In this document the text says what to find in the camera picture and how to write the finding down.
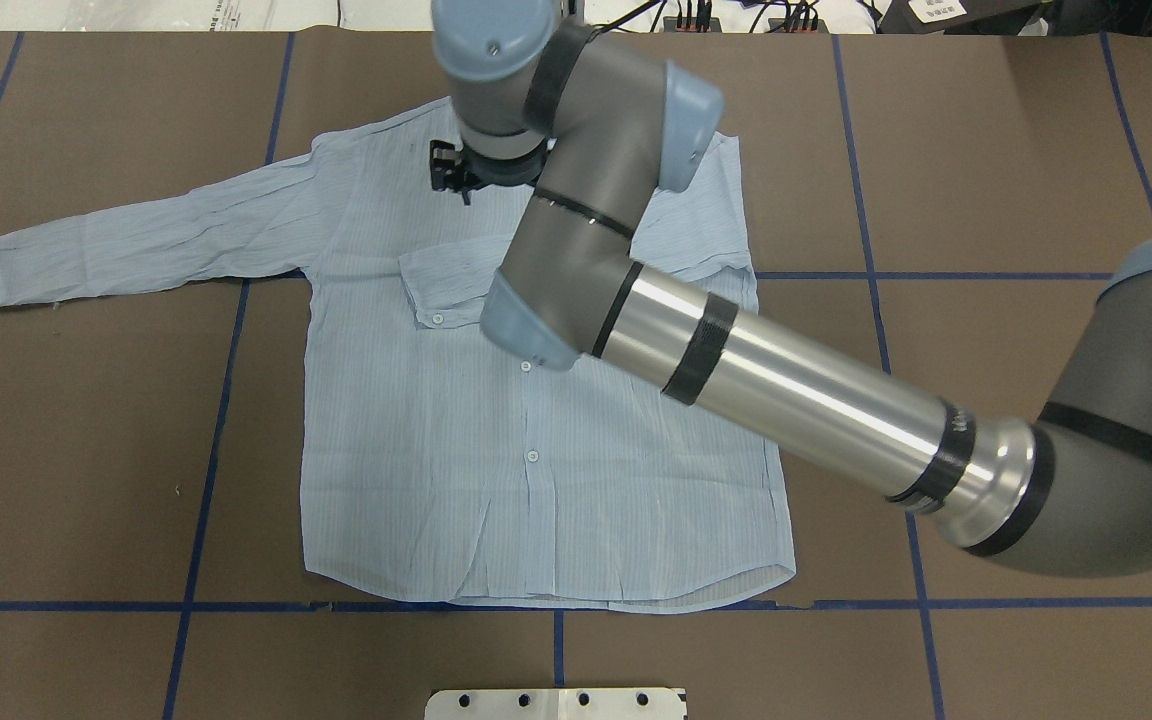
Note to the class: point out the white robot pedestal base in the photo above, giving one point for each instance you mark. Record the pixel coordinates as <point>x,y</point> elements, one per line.
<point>559,703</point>

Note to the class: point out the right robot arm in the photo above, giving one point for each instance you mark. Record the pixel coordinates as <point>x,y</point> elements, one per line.
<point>595,128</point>

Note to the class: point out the light blue button-up shirt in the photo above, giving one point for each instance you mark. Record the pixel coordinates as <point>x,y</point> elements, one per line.
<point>436,468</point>

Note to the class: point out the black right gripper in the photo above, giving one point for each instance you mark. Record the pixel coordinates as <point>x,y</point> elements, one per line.
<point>504,174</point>

